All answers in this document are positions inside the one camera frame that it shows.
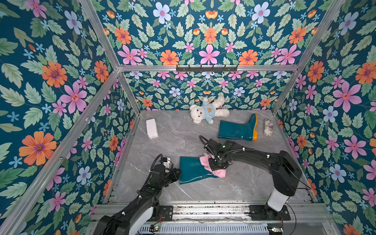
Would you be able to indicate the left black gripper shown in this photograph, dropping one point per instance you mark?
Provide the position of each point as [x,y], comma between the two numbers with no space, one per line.
[174,176]

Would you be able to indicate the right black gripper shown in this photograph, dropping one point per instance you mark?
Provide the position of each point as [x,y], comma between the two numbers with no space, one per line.
[217,160]

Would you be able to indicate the green rubber boot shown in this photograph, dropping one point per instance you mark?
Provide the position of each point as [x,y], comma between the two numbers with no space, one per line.
[239,131]
[193,170]

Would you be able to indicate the pink cloth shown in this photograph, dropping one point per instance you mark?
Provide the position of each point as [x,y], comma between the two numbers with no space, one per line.
[221,173]

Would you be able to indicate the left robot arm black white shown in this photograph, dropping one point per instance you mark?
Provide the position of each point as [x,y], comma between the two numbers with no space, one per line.
[145,206]

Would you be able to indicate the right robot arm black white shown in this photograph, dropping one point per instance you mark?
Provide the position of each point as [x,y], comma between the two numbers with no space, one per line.
[285,171]

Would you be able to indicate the white teddy bear blue shirt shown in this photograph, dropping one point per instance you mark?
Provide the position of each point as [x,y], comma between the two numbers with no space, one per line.
[209,110]

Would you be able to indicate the grey white crumpled rag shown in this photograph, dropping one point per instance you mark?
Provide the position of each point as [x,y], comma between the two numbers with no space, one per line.
[268,127]

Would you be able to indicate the white rectangular box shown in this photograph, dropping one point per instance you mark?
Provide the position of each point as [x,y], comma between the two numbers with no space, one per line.
[151,128]

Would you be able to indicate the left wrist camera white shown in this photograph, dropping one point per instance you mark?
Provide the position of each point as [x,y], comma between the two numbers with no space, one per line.
[167,163]

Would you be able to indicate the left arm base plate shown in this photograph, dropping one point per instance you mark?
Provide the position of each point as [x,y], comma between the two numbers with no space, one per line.
[163,213]

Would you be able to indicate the white ventilated cable duct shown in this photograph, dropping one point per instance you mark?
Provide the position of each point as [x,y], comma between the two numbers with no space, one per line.
[204,229]

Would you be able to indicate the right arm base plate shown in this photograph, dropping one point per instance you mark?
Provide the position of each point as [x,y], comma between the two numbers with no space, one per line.
[264,212]

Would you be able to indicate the black hook rail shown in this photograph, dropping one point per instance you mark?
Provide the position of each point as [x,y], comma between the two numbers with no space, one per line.
[209,68]

